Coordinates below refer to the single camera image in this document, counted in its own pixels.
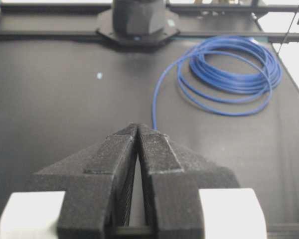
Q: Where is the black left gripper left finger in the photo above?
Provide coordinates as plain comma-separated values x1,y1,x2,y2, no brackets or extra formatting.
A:
26,123,138,239

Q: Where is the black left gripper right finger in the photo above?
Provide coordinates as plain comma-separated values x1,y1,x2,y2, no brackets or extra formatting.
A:
138,124,240,239

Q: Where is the blue LAN cable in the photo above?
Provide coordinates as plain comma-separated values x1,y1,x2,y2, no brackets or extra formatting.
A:
151,34,283,130

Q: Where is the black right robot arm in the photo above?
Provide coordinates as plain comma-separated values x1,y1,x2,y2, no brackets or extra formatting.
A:
98,0,239,239

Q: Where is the black aluminium frame rail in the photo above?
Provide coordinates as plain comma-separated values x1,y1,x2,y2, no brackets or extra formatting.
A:
0,0,299,46

